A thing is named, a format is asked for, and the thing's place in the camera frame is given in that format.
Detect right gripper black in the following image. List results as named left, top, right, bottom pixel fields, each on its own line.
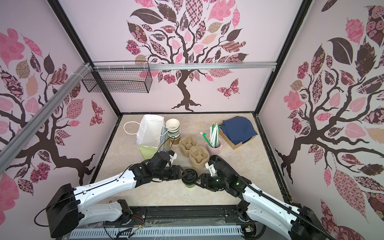
left=193, top=173, right=229, bottom=190

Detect stack of paper cups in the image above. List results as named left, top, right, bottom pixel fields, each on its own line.
left=165, top=119, right=181, bottom=145

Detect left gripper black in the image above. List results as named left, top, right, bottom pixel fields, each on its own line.
left=154, top=165, right=188, bottom=182

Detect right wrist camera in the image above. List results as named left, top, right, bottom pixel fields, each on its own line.
left=205, top=163, right=217, bottom=177

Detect aluminium rail left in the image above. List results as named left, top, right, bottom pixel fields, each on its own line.
left=1, top=63, right=92, bottom=173

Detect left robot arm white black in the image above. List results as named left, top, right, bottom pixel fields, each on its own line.
left=45, top=151, right=187, bottom=238

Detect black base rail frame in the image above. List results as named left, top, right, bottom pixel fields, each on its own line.
left=55, top=203, right=316, bottom=240

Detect brown pulp cup carrier stack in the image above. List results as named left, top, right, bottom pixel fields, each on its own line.
left=179, top=136, right=210, bottom=170

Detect pink bucket straw holder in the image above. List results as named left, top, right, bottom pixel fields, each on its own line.
left=206, top=138, right=223, bottom=156

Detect cardboard box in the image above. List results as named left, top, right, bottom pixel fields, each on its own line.
left=218, top=128, right=258, bottom=150

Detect white slotted cable duct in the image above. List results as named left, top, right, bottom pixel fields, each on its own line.
left=65, top=226, right=243, bottom=240

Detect green paper cup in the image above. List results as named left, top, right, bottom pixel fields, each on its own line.
left=184, top=184, right=196, bottom=189

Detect paper gift bag with handles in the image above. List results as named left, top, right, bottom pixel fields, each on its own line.
left=123, top=115, right=171, bottom=160

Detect dark blue napkins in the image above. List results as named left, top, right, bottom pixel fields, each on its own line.
left=221, top=117, right=257, bottom=145

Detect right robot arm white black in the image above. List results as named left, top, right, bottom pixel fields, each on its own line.
left=195, top=156, right=333, bottom=240

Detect green wrapped straw leaning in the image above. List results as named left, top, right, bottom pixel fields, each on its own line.
left=200, top=132, right=213, bottom=148

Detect black wire basket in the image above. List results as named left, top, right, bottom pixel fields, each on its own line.
left=82, top=60, right=153, bottom=94

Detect black coffee lid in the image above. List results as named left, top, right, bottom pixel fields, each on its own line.
left=182, top=169, right=198, bottom=186

